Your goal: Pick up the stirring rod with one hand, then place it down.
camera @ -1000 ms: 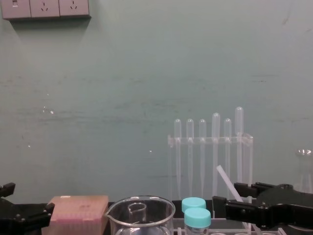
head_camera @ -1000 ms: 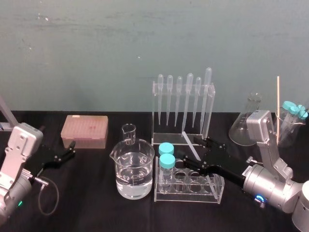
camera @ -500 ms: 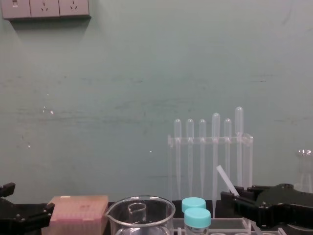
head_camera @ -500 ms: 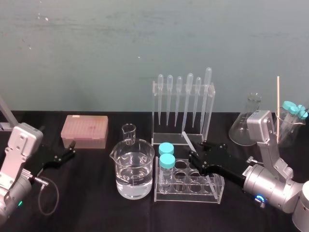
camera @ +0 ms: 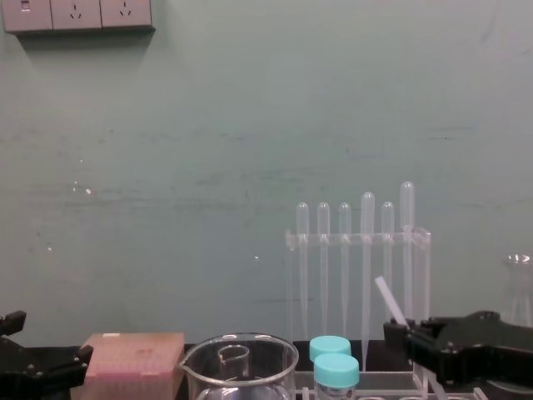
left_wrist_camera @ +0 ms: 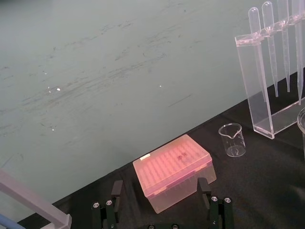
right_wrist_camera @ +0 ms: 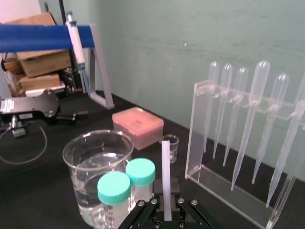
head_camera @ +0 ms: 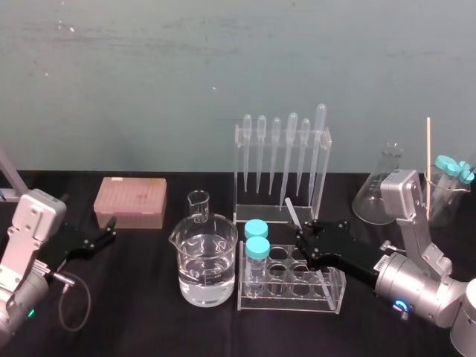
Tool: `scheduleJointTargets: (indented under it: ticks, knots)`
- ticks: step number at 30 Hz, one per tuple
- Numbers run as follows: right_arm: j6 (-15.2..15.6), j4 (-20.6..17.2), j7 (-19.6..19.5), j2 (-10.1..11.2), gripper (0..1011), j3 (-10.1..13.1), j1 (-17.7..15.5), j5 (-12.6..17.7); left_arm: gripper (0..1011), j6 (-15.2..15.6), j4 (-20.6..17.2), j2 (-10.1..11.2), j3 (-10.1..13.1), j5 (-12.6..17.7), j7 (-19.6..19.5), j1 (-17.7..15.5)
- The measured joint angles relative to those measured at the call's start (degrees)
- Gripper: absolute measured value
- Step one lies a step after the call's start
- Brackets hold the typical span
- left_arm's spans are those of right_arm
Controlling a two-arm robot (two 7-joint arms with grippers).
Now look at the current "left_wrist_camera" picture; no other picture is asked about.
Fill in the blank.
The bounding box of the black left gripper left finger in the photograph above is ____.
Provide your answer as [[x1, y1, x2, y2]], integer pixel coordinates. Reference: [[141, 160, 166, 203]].
[[91, 180, 124, 229]]

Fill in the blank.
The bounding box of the small clear glass beaker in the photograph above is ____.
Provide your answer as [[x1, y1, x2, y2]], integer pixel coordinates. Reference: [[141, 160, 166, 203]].
[[218, 123, 246, 158]]

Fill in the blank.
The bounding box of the black table cloth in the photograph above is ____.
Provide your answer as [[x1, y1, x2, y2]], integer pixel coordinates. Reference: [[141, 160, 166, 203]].
[[17, 82, 305, 229]]

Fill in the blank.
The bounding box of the pale frosted acrylic stand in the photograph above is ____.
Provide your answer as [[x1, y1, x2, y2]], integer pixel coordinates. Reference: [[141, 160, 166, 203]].
[[0, 168, 72, 229]]

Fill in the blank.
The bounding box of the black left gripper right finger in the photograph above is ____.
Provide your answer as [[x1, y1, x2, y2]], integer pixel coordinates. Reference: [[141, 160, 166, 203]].
[[197, 177, 234, 229]]

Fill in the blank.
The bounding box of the clear plastic transfer pipette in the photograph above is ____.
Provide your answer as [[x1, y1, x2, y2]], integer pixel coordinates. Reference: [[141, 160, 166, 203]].
[[248, 7, 268, 103], [261, 1, 279, 98], [277, 0, 291, 93], [292, 0, 305, 106]]

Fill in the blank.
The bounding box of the pink translucent pipette tip box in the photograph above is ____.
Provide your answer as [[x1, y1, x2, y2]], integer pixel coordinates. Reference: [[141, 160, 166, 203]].
[[132, 134, 217, 214]]

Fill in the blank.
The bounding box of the blue rounded tube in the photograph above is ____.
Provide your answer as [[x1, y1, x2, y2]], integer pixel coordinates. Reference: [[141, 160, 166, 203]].
[[0, 213, 19, 229]]

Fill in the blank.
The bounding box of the large clear glass beaker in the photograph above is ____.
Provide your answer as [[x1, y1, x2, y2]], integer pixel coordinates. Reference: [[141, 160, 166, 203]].
[[297, 107, 305, 164]]

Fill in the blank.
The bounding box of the clear acrylic pipette rack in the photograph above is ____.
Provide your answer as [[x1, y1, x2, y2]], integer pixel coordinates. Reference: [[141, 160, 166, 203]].
[[234, 13, 305, 140]]

